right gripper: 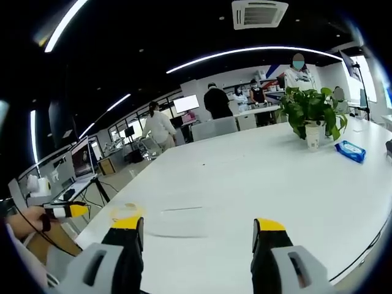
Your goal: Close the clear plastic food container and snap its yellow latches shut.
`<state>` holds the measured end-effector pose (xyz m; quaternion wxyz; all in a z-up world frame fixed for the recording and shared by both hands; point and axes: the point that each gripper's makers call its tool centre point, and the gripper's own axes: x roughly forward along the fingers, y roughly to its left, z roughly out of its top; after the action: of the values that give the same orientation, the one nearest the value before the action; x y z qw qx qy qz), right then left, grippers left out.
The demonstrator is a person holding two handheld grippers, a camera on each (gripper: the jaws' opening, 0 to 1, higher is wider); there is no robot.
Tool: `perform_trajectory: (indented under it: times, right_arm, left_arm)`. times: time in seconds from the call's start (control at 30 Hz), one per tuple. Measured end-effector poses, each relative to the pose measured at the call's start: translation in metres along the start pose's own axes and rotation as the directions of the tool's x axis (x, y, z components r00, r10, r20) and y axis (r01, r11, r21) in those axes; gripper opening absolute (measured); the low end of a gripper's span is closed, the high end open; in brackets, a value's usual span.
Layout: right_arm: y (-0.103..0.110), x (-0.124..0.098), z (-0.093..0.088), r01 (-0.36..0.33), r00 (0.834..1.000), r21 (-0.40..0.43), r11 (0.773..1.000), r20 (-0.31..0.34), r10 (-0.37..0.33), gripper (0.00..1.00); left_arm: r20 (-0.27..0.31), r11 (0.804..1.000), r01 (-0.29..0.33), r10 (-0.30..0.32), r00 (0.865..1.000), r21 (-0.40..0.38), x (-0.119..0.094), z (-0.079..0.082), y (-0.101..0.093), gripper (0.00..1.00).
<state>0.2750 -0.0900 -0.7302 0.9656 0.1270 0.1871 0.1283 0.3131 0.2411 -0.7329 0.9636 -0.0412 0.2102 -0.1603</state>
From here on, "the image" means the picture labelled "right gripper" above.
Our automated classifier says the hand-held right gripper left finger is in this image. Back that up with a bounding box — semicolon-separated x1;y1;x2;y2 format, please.
58;216;145;294

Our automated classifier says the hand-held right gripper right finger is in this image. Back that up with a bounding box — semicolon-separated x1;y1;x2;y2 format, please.
250;217;334;294

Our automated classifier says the person's left hand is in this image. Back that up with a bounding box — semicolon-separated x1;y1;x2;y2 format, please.
6;206;51;241

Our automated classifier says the flat brown cardboard sheet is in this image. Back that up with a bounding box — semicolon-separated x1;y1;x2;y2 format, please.
24;222;84;266

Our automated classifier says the white and yellow device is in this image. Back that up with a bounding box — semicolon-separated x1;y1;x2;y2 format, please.
26;174;52;197

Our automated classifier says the clear tape roll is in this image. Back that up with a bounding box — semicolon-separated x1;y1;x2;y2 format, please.
109;201;147;222

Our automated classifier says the brown cardboard box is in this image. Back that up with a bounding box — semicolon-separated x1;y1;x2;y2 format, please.
97;157;116;176

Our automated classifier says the white ceiling light strip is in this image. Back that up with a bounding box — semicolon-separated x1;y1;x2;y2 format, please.
29;110;40;164
44;0;90;53
165;46;343;75
79;122;96;139
107;93;132;112

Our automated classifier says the blue wet wipes packet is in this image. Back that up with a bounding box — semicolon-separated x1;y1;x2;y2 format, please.
334;140;368;164

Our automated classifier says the white paper cup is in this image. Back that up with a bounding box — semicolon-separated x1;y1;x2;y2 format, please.
304;123;325;153

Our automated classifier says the white monitor screen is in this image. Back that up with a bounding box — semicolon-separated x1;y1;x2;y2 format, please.
172;94;200;114

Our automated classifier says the white chair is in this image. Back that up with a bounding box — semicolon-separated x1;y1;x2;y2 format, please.
191;116;239;142

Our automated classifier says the green leafy plant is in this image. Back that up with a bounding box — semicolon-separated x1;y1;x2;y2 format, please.
279;86;349;141

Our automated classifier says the black light stand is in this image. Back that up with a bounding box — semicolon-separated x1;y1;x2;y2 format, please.
351;61;378;121

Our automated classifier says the ceiling air conditioner vent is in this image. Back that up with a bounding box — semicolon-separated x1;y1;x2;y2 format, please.
231;0;289;31

